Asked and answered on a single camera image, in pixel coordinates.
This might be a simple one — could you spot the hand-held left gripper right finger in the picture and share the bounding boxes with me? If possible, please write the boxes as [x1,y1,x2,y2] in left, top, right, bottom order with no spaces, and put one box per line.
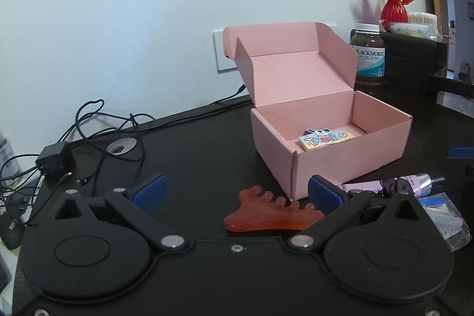
[285,174,424,252]

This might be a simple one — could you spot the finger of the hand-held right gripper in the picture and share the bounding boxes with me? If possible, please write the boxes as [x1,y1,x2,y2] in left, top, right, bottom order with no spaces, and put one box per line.
[446,147,474,191]

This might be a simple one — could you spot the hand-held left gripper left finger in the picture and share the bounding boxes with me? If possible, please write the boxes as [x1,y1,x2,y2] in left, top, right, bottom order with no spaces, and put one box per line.
[53,173,188,252]

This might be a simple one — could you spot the pink cardboard box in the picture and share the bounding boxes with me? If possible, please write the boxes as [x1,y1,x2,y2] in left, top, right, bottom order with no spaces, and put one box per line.
[223,22,413,202]

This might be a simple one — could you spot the purple tube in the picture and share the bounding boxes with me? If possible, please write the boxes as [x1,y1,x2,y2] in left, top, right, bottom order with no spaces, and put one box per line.
[339,172,445,199]

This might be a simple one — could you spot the green frog plush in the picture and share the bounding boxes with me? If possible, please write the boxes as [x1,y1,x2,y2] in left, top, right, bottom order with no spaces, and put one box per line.
[298,127,350,151]

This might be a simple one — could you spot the clear packet with blue card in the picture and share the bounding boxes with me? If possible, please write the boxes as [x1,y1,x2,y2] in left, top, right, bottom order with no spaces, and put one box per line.
[420,191,470,253]

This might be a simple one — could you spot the red translucent comb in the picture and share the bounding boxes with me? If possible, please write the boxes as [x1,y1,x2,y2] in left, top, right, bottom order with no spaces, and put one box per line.
[223,186,326,233]

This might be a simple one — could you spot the black desktop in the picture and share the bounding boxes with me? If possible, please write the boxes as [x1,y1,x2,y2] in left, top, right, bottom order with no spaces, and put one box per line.
[11,77,474,316]

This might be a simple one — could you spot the silver desk grommet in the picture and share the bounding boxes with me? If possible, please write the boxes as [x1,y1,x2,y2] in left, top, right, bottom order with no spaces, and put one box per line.
[107,137,138,155]

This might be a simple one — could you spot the black chair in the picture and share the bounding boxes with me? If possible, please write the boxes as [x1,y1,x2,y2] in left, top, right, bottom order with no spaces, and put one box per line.
[424,73,474,117]

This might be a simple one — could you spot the black power adapter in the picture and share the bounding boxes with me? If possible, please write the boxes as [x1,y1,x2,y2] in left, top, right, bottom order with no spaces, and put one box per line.
[36,142,75,176]

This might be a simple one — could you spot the black cabinet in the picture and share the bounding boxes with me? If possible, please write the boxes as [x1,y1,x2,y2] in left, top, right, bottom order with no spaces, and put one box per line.
[379,31,449,98]

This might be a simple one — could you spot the brown supplement bottle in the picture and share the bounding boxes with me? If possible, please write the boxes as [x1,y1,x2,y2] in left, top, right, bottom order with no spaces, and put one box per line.
[350,23,386,89]

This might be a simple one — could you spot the clear bottle with blue cap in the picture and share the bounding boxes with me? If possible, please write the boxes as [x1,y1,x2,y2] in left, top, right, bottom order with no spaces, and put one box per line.
[0,134,19,187]

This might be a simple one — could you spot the red ribbed vase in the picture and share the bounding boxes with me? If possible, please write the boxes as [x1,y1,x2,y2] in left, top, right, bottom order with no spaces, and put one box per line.
[381,0,408,24]

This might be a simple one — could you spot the tangled black cables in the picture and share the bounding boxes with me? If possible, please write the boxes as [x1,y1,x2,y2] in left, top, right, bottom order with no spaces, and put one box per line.
[0,99,156,228]

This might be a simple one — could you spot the black cable with barrel plug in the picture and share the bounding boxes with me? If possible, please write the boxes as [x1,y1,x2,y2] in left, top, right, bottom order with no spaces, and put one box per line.
[207,84,247,105]

